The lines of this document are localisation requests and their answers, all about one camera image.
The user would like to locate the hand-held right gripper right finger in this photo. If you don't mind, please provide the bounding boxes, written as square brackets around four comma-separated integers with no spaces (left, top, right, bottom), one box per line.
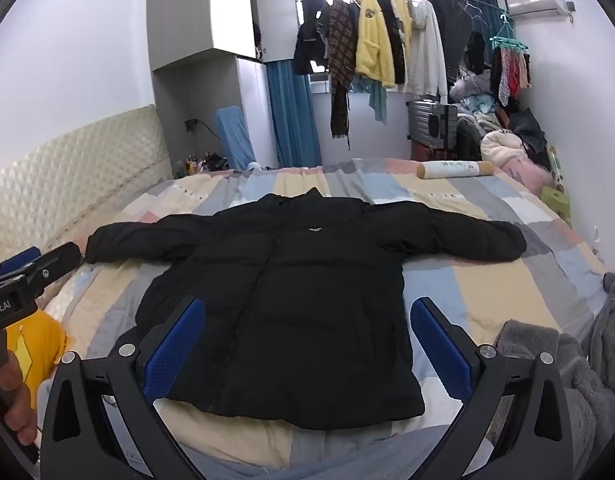
[410,296,574,480]

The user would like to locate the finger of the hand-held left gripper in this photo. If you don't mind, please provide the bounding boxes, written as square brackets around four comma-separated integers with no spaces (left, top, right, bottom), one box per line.
[18,241,83,306]
[0,246,42,283]

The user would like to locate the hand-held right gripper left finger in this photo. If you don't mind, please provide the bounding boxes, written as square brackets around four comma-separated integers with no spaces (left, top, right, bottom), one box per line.
[40,297,207,480]

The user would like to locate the black puffer jacket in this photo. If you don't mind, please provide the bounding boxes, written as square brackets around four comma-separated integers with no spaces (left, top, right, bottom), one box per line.
[85,187,527,431]

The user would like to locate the pile of clothes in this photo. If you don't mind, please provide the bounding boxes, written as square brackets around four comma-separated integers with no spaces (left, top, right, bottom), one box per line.
[447,72,549,171]

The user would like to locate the small clothes on clip hanger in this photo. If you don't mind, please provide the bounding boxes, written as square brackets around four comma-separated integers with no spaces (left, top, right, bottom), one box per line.
[490,47,533,102]

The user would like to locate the person's left hand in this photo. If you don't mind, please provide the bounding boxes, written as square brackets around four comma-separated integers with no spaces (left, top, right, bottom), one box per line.
[0,352,39,447]

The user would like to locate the yellow cloth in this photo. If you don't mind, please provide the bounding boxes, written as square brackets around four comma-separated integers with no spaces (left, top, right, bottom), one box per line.
[6,310,74,397]

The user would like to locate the patchwork bed sheet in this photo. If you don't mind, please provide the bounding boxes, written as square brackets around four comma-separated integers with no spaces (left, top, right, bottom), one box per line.
[38,157,613,480]

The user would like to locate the cream quilted headboard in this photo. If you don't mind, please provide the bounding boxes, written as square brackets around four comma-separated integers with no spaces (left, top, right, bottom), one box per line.
[0,104,173,271]

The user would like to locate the person's light blue pants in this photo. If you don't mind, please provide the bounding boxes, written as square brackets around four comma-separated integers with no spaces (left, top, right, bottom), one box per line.
[188,425,453,480]

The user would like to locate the grey fleece blanket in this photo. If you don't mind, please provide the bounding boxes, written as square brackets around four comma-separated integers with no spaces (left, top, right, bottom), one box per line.
[495,272,615,461]

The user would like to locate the white bolster pillow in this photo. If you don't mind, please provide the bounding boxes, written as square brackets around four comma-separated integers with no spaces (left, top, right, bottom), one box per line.
[416,160,495,181]

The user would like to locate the clutter on bedside table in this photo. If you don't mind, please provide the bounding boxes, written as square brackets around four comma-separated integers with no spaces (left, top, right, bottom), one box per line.
[174,151,232,177]

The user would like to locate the green stool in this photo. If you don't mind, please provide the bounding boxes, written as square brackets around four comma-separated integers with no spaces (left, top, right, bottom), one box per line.
[540,187,571,222]

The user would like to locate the pink plush blanket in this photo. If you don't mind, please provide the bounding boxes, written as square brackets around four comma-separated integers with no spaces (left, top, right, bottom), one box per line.
[497,157,554,197]

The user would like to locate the dark ribbed suitcase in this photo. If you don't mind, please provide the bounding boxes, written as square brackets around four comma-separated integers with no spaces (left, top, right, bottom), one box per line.
[406,100,461,161]

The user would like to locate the teal hanging cloth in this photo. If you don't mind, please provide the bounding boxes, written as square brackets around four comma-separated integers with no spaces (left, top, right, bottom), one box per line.
[369,80,389,126]

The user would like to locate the blue curtain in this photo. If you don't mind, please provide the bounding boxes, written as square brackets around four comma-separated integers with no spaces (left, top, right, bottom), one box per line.
[265,60,322,168]

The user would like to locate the grey wardrobe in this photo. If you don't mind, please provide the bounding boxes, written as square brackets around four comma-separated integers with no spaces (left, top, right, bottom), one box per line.
[146,0,279,171]

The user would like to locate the white hoodie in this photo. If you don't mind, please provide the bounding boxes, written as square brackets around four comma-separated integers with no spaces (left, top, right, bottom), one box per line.
[406,0,448,103]

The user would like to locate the brown patterned scarf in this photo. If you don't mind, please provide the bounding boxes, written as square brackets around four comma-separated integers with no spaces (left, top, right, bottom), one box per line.
[328,0,359,142]

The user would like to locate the yellow fleece jacket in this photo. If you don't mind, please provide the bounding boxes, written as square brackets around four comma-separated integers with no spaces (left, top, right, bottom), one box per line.
[353,0,398,88]

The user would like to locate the green clip hanger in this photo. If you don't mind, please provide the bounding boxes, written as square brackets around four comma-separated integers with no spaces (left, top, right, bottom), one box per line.
[490,15,531,52]

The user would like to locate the hanging black long garment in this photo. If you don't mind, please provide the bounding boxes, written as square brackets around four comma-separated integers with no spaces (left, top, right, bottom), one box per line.
[375,0,407,86]

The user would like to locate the dark grey hanging coat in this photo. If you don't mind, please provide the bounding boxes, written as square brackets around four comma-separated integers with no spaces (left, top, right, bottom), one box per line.
[425,0,474,83]

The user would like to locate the hanging black short jacket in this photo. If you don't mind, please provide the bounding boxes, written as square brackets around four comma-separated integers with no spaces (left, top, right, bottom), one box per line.
[294,0,333,76]

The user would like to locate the white air conditioner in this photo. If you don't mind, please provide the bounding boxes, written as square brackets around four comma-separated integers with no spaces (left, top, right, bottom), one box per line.
[505,0,575,22]

